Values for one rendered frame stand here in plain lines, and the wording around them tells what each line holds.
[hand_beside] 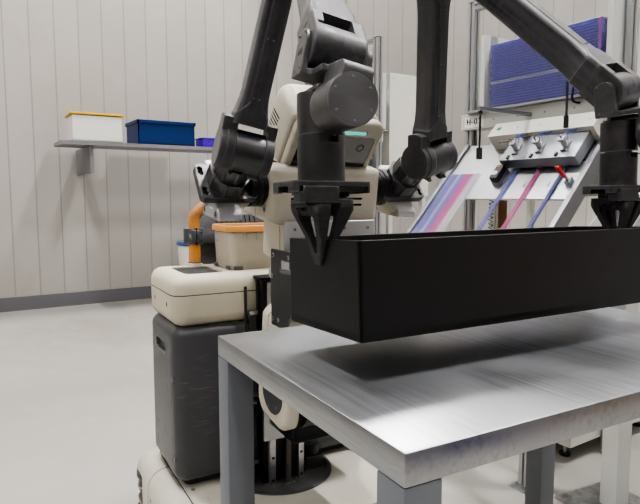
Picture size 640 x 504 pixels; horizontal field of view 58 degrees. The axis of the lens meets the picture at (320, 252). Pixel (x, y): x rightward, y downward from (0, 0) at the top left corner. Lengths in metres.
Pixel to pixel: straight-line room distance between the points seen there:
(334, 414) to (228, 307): 0.92
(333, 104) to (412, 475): 0.36
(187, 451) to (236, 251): 0.51
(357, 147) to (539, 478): 0.78
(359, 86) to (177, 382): 1.02
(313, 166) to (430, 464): 0.35
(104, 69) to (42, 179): 1.15
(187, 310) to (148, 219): 4.50
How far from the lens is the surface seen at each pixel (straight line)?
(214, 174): 1.16
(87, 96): 5.85
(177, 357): 1.46
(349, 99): 0.62
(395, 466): 0.51
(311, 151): 0.68
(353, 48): 0.71
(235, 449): 0.90
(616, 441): 2.13
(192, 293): 1.43
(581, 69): 1.08
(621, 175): 1.07
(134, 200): 5.87
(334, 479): 1.60
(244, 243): 1.51
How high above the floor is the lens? 1.00
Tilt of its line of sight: 6 degrees down
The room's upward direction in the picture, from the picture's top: straight up
